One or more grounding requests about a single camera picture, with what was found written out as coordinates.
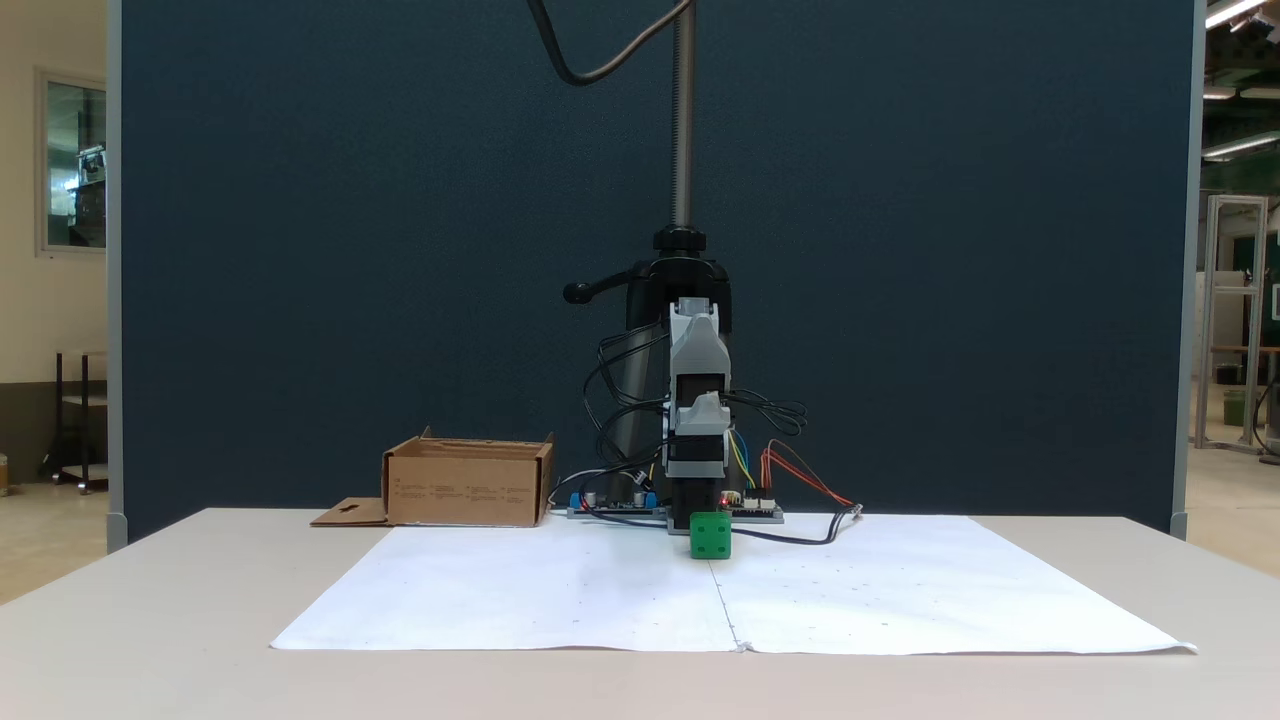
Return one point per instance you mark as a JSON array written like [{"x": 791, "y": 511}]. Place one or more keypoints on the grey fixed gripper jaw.
[{"x": 700, "y": 418}]

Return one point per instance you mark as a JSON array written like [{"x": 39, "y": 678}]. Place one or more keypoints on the green dice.
[{"x": 710, "y": 536}]

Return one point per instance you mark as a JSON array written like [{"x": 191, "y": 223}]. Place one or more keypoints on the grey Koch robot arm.
[{"x": 699, "y": 350}]

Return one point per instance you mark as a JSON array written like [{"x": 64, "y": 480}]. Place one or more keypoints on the green bin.
[{"x": 1234, "y": 408}]

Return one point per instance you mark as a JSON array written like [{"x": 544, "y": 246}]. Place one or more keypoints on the blue circuit board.
[{"x": 610, "y": 509}]

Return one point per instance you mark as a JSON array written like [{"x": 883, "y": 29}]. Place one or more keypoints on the brown cardboard box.
[{"x": 465, "y": 492}]

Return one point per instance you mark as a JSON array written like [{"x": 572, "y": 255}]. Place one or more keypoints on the white paper sheet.
[
  {"x": 930, "y": 590},
  {"x": 520, "y": 590}
]

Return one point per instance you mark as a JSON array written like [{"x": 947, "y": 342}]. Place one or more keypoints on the dark blue partition panel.
[{"x": 300, "y": 250}]

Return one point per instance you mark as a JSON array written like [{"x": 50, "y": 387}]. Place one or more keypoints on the long ceiling light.
[
  {"x": 1235, "y": 11},
  {"x": 1240, "y": 146}
]

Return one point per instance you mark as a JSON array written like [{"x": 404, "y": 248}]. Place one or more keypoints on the short ceiling light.
[{"x": 1219, "y": 93}]

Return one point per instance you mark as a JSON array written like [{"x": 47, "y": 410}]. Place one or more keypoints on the black shelf cart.
[{"x": 82, "y": 400}]

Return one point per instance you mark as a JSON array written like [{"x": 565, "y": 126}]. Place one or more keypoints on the black camera tripod with pole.
[{"x": 683, "y": 120}]

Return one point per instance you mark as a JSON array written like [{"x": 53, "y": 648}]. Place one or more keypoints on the aluminium profile frame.
[{"x": 1236, "y": 300}]

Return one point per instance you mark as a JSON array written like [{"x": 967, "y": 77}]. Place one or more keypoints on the wall window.
[{"x": 75, "y": 165}]

